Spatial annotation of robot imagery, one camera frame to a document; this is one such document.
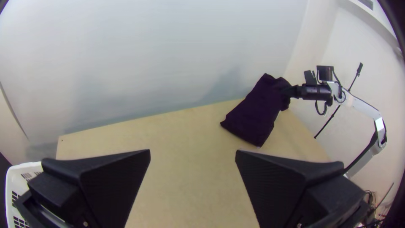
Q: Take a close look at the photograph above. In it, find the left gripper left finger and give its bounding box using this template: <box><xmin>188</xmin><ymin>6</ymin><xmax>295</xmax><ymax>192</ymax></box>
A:
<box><xmin>27</xmin><ymin>149</ymin><xmax>151</xmax><ymax>228</ymax></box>

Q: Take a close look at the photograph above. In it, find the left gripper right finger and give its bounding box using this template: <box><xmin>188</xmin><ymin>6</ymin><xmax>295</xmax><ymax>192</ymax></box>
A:
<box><xmin>235</xmin><ymin>149</ymin><xmax>368</xmax><ymax>228</ymax></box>

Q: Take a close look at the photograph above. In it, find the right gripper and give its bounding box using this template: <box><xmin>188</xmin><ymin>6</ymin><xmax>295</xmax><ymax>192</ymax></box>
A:
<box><xmin>296</xmin><ymin>70</ymin><xmax>333</xmax><ymax>103</ymax></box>

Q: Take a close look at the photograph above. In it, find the dark t-shirt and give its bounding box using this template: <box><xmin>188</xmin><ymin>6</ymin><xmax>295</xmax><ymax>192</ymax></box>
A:
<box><xmin>220</xmin><ymin>73</ymin><xmax>293</xmax><ymax>148</ymax></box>

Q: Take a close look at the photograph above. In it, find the white laundry basket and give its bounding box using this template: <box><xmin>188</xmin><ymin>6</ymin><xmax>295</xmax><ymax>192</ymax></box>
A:
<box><xmin>5</xmin><ymin>161</ymin><xmax>43</xmax><ymax>228</ymax></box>

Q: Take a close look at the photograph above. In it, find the black cable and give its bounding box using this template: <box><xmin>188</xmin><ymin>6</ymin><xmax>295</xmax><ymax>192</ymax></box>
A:
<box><xmin>315</xmin><ymin>100</ymin><xmax>333</xmax><ymax>117</ymax></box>

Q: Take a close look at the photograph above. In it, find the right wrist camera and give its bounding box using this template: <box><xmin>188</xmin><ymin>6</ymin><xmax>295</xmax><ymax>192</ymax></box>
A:
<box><xmin>316</xmin><ymin>65</ymin><xmax>335</xmax><ymax>82</ymax></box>

